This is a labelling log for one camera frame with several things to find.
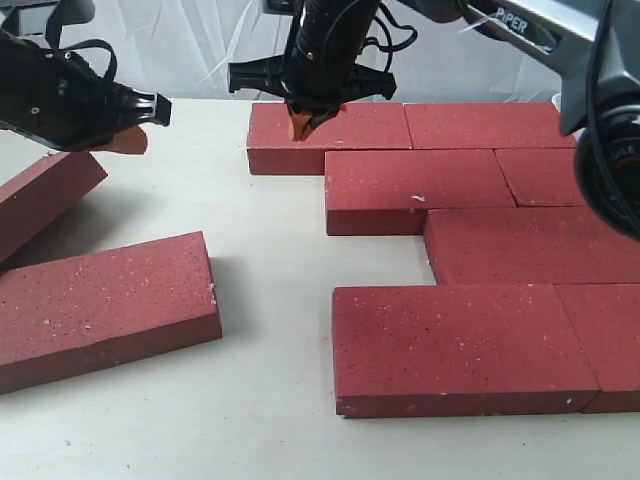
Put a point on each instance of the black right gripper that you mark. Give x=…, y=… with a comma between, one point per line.
x=317, y=73

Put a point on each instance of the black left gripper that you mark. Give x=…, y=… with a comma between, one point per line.
x=67, y=98

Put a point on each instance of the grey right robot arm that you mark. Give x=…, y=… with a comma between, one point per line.
x=592, y=45

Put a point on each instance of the back row left brick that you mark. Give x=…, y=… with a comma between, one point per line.
x=363, y=126

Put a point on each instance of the back row right brick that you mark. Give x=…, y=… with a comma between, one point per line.
x=486, y=125

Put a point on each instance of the second row right brick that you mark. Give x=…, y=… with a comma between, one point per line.
x=540, y=177

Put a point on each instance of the third row red brick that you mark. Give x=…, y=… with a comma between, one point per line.
x=548, y=245

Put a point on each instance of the front row large brick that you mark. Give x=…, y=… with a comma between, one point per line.
x=475, y=350

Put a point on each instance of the front row right brick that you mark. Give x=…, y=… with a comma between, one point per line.
x=605, y=318

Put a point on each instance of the pale blue backdrop cloth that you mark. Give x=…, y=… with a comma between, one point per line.
x=181, y=49

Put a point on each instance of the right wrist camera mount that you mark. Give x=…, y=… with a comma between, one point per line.
x=282, y=7

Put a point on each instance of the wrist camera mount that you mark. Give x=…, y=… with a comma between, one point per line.
x=282, y=7
x=23, y=17

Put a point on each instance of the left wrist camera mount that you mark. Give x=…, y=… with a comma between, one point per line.
x=23, y=17

